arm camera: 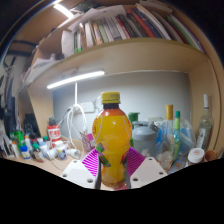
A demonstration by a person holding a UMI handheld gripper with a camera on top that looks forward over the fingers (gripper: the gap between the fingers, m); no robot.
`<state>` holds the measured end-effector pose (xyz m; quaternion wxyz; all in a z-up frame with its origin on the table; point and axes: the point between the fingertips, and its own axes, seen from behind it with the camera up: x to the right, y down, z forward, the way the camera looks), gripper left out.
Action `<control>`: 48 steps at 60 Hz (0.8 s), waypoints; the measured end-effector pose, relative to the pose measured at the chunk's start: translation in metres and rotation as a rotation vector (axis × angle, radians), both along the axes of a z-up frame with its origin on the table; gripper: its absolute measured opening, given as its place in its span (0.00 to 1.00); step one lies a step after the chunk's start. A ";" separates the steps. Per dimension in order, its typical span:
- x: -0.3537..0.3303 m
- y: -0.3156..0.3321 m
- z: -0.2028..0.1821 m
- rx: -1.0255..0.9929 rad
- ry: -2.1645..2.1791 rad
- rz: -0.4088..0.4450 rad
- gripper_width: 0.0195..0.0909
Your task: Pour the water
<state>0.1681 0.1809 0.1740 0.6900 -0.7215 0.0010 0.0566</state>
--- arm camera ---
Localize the hanging dark clothes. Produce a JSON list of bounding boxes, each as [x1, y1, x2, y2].
[[0, 66, 18, 134]]

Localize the white wall power outlet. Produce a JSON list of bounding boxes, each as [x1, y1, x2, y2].
[[78, 100, 96, 114]]

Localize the brown mug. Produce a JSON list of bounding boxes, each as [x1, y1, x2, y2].
[[203, 149, 219, 163]]

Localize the red and white canister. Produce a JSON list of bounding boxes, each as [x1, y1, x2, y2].
[[47, 117, 63, 148]]

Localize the magenta snack pouch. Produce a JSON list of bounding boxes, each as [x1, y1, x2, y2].
[[79, 132, 96, 154]]

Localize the ceiling tube light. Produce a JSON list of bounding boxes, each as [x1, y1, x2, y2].
[[53, 3, 74, 19]]

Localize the clear glass bottle white cap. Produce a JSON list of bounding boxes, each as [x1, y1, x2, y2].
[[195, 93, 214, 153]]

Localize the white under-shelf light bar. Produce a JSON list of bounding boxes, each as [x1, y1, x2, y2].
[[46, 69, 106, 90]]

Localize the white-lidded brown jar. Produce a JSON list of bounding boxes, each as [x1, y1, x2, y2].
[[184, 147, 205, 168]]

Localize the grey shaker bottle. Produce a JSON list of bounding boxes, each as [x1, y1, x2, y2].
[[131, 120, 158, 158]]

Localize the yellow-capped orange drink bottle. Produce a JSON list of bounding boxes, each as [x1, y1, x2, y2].
[[92, 91, 133, 189]]

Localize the clear bottle yellow cap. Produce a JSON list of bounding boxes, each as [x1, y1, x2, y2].
[[164, 104, 175, 158]]

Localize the white bottle blue label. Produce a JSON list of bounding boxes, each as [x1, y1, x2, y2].
[[19, 144, 32, 160]]

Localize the dark brown pill bottle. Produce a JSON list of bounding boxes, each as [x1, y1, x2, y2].
[[31, 142, 45, 163]]

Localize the clear blue plastic bag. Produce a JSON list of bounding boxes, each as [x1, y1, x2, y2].
[[154, 118, 198, 174]]

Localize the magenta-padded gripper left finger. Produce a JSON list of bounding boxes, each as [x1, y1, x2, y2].
[[60, 148, 102, 190]]

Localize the clear bottle green cap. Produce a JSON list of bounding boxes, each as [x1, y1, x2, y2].
[[173, 110, 182, 161]]

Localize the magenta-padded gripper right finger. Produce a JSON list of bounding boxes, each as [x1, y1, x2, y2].
[[124, 146, 168, 190]]

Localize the white pill bottle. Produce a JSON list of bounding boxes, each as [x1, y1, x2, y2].
[[54, 140, 68, 160]]

